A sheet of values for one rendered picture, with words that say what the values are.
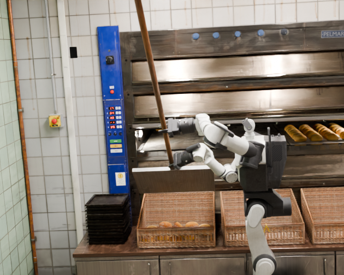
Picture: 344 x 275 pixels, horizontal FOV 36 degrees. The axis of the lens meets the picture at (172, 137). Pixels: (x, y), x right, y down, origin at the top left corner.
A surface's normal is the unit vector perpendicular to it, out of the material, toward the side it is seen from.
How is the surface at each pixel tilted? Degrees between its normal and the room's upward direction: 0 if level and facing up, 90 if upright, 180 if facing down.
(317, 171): 70
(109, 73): 90
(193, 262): 90
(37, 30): 90
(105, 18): 90
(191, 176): 140
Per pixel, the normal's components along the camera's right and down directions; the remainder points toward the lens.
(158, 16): -0.06, 0.17
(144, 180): 0.00, 0.87
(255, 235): 0.11, 0.54
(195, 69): -0.07, -0.18
